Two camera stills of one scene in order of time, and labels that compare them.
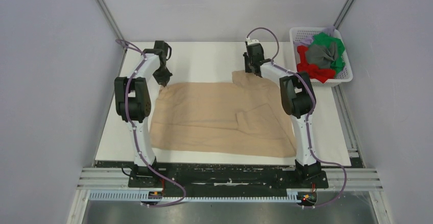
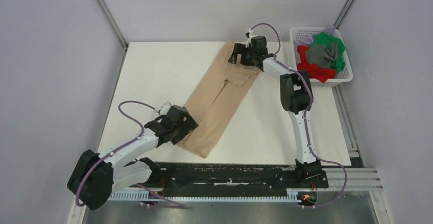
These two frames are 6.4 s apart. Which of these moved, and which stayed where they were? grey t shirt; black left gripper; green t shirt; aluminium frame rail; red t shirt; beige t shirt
Moved: black left gripper; beige t shirt
Stayed: red t shirt; aluminium frame rail; green t shirt; grey t shirt
